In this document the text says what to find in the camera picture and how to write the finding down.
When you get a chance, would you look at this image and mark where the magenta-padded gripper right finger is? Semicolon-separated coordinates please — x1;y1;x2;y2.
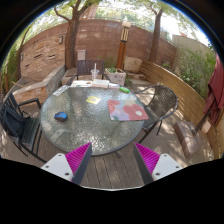
133;142;184;186

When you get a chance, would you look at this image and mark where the slim straight tree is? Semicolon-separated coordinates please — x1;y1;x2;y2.
148;6;164;64

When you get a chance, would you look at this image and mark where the blue and black computer mouse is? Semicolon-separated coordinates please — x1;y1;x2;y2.
53;111;69;123

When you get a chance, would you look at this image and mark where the grey wall utility box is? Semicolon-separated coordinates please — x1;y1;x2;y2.
77;49;87;61

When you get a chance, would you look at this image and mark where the black metal chair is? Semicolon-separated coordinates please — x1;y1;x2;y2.
0;92;46;161

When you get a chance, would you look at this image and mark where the white square planter box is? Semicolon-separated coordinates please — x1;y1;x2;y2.
104;67;127;87

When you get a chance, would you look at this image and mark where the clear plastic cup with straw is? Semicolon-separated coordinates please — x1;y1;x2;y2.
90;63;100;82

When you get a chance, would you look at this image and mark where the beige stone slab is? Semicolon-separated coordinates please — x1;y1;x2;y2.
124;56;143;74

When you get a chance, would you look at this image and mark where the dark wicker chair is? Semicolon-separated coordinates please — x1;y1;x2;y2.
134;84;179;144

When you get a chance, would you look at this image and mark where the white printed sign plate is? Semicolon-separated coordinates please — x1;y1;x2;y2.
52;85;71;97

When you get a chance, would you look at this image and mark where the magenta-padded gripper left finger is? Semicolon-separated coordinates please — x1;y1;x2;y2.
40;142;93;186

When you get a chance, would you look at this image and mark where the folded red patio umbrella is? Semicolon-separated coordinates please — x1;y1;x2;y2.
203;54;224;126

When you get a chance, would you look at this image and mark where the yellow square card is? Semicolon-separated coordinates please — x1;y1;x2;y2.
85;95;102;105

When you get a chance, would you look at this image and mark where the floral pastel mouse pad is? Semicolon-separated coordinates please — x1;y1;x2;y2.
107;99;149;122

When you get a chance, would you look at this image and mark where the curved wooden slat bench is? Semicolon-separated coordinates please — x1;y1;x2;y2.
139;59;221;158

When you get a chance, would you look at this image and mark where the wooden garden lamp post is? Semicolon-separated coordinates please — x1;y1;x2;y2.
115;21;132;70

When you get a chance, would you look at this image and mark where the stone umbrella base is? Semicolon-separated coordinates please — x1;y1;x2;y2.
173;119;204;158

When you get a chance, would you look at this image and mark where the colourful printed magazine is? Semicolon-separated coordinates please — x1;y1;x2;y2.
70;79;93;89

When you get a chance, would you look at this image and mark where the stone garden counter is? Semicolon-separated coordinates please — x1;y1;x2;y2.
11;64;67;104

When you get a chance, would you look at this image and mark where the thick forked tree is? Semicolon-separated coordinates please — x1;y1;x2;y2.
53;0;101;70

